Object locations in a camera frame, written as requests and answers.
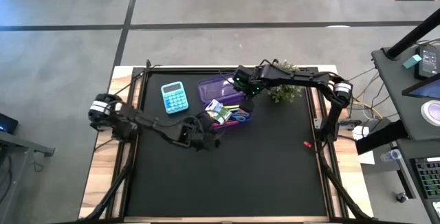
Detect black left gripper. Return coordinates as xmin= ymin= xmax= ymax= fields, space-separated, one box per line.
xmin=187 ymin=111 xmax=221 ymax=151

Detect teal calculator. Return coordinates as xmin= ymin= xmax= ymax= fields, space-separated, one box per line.
xmin=159 ymin=80 xmax=190 ymax=115

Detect white green crayon box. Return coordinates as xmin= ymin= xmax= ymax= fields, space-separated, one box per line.
xmin=204 ymin=98 xmax=232 ymax=126

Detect white paper sheet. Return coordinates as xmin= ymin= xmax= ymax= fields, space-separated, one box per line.
xmin=351 ymin=126 xmax=376 ymax=166

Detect black keyboard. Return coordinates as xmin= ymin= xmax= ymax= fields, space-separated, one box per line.
xmin=410 ymin=157 xmax=440 ymax=199

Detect purple plastic pencil box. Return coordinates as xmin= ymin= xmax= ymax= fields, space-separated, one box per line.
xmin=197 ymin=74 xmax=254 ymax=129

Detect dark screen device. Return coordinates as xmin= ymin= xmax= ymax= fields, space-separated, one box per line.
xmin=0 ymin=113 xmax=19 ymax=135

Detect black metal table frame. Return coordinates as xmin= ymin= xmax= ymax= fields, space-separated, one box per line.
xmin=78 ymin=58 xmax=375 ymax=224

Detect tablet screen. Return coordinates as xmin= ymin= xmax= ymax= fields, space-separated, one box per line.
xmin=401 ymin=78 xmax=440 ymax=100

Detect small teal box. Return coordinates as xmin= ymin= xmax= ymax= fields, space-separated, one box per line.
xmin=402 ymin=54 xmax=422 ymax=69

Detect dark grey side desk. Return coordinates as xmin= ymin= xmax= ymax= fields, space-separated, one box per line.
xmin=371 ymin=43 xmax=440 ymax=141

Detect black pole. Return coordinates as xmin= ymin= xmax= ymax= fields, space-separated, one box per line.
xmin=386 ymin=9 xmax=440 ymax=60

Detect green potted plant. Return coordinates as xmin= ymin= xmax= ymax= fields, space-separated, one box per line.
xmin=267 ymin=60 xmax=304 ymax=104

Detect blue-handled scissors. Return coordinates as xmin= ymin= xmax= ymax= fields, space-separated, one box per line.
xmin=229 ymin=109 xmax=251 ymax=124

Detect white round disc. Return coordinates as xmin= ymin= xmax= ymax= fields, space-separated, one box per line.
xmin=420 ymin=100 xmax=440 ymax=127

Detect black power adapter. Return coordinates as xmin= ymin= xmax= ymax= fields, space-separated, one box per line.
xmin=414 ymin=44 xmax=440 ymax=80

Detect clear water bottle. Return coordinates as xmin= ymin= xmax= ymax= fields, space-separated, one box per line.
xmin=379 ymin=148 xmax=402 ymax=163

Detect grey metal desk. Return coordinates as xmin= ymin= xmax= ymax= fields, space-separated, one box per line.
xmin=0 ymin=131 xmax=56 ymax=218

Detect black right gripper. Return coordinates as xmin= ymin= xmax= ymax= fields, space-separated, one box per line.
xmin=232 ymin=65 xmax=267 ymax=113

